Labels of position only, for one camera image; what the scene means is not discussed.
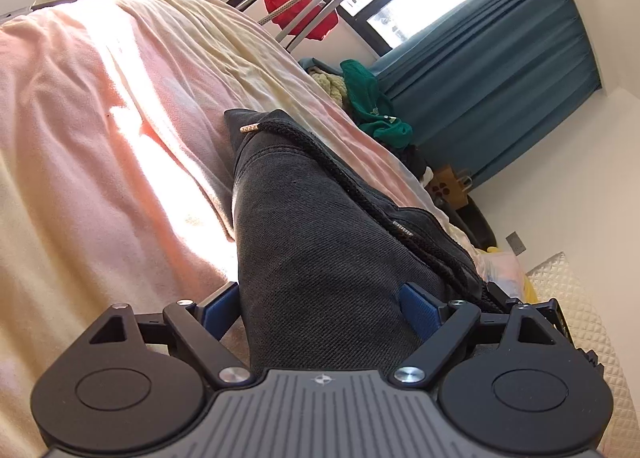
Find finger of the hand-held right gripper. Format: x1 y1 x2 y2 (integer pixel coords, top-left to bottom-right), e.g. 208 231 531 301
483 282 520 313

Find black pants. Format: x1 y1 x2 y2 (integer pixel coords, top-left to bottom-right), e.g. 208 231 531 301
223 108 495 381

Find brown paper bag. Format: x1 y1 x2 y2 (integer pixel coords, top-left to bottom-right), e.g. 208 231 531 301
425 165 474 211

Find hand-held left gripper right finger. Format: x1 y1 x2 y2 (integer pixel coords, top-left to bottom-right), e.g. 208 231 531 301
390 282 559 387

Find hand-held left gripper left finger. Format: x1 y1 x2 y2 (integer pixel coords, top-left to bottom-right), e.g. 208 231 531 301
87 282 254 387

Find white quilted headboard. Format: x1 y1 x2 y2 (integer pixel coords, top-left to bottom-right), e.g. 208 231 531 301
524 251 633 457

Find pale yellow knitted garment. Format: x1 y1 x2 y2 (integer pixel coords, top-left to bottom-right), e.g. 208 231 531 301
312 70 349 111

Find black garment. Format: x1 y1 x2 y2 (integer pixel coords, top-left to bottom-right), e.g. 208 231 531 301
395 142 427 175

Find blue curtain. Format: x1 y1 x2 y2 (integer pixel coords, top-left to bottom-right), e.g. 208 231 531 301
372 0 604 189

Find dark armchair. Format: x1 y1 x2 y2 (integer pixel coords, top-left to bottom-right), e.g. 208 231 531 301
442 197 499 252

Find green garment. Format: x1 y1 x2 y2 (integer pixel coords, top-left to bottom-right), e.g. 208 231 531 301
340 60 415 149

